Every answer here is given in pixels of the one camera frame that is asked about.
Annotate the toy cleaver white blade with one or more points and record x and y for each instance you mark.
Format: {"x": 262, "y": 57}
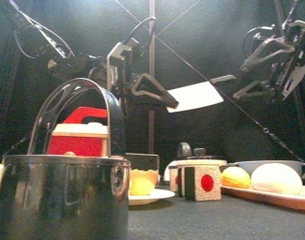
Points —
{"x": 194, "y": 96}

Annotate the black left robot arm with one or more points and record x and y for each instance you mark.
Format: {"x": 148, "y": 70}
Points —
{"x": 71, "y": 66}

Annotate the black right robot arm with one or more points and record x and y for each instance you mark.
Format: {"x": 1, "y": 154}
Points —
{"x": 286, "y": 12}

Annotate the black box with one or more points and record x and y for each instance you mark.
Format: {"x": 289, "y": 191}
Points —
{"x": 143, "y": 161}

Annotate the red and white box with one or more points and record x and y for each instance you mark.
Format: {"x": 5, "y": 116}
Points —
{"x": 76, "y": 140}

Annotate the white toy pot black lid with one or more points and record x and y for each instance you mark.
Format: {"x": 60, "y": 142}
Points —
{"x": 195, "y": 157}

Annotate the grey bowl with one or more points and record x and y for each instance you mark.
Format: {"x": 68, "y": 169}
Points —
{"x": 267, "y": 165}

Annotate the speckled block with red dot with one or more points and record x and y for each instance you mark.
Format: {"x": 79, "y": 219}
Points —
{"x": 202, "y": 182}
{"x": 174, "y": 179}

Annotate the yellow cracked toy egg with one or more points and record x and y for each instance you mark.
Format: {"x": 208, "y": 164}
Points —
{"x": 142, "y": 182}

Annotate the yellow toy lemon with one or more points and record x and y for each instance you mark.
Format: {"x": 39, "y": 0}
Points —
{"x": 235, "y": 177}

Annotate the white toy egg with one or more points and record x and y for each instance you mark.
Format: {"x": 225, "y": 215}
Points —
{"x": 275, "y": 179}

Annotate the small white plate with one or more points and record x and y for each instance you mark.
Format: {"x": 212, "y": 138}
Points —
{"x": 152, "y": 197}

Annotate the wooden tray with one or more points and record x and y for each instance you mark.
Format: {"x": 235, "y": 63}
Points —
{"x": 267, "y": 198}

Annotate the vertical metal frame pole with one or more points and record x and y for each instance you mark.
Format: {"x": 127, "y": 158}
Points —
{"x": 151, "y": 131}

